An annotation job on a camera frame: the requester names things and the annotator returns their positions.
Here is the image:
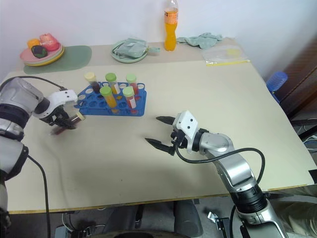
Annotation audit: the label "cream-capped dark brown test tube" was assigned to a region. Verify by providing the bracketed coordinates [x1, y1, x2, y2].
[84, 71, 101, 94]

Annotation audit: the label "orange toy fruit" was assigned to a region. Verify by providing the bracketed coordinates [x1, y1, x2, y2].
[26, 38, 41, 50]

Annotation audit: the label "crumpled green cloth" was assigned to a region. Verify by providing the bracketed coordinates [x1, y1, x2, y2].
[176, 32, 224, 50]

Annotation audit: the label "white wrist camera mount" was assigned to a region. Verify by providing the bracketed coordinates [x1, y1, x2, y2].
[33, 89, 79, 119]
[172, 110, 199, 153]

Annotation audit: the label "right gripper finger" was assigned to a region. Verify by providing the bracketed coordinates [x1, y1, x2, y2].
[144, 137, 176, 156]
[155, 115, 176, 126]

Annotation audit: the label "stack of pastel plates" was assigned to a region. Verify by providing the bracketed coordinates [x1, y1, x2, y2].
[19, 43, 65, 67]

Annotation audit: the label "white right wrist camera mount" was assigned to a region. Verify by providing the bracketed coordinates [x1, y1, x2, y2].
[172, 110, 199, 153]

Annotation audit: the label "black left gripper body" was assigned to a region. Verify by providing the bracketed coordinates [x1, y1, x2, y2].
[40, 105, 70, 126]

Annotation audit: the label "pale green plate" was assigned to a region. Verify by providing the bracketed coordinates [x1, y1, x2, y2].
[110, 39, 150, 64]

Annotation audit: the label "black green toy fruit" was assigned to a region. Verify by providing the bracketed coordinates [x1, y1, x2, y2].
[30, 45, 48, 59]

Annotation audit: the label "green-capped orange test tube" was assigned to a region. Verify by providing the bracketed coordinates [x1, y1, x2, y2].
[99, 86, 117, 110]

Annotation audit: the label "dark rounded black seat shape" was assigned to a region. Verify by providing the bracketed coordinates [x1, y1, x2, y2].
[103, 198, 204, 238]

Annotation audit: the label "blue test tube rack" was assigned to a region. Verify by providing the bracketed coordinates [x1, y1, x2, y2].
[74, 82, 148, 118]

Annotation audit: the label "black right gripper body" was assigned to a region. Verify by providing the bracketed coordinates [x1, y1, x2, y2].
[170, 124, 189, 149]

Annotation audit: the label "clear zip bag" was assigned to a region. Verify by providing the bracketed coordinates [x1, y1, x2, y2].
[201, 45, 250, 67]

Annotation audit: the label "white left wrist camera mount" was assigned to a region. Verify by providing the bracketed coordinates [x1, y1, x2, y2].
[33, 89, 79, 119]

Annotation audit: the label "green-capped yellow test tube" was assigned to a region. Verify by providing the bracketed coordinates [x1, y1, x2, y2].
[105, 72, 120, 95]

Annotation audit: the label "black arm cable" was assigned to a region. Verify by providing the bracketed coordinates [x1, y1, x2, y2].
[18, 76, 68, 238]
[174, 145, 266, 238]

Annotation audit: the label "metal clamp bracket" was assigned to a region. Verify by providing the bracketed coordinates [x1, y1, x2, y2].
[206, 210, 230, 238]

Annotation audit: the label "pale green pouch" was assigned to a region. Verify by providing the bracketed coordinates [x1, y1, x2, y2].
[112, 37, 160, 59]

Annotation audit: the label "orange soda bottle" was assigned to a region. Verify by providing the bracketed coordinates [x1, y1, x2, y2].
[163, 0, 180, 52]

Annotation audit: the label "dark brown wooden cabinet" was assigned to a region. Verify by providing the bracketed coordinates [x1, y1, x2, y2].
[276, 37, 317, 120]

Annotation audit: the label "pink red toy fruit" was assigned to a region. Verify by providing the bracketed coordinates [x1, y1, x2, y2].
[39, 33, 60, 52]

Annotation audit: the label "green-capped red labelled test tube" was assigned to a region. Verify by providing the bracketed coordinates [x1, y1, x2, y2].
[122, 86, 138, 110]

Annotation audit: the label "blue stacked plastic stools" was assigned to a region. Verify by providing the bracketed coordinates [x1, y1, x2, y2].
[265, 71, 289, 103]

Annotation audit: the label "dark red cream-capped test tube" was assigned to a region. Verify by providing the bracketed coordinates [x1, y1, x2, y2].
[49, 112, 86, 136]

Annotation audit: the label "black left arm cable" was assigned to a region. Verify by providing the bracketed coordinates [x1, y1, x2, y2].
[18, 76, 68, 238]

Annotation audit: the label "bundle of white wires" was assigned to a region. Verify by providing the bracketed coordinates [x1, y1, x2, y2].
[303, 133, 317, 150]

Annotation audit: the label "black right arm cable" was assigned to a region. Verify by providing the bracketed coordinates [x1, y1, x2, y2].
[174, 145, 266, 238]

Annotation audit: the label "green placemat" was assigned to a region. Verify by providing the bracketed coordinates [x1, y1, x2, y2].
[23, 45, 93, 75]

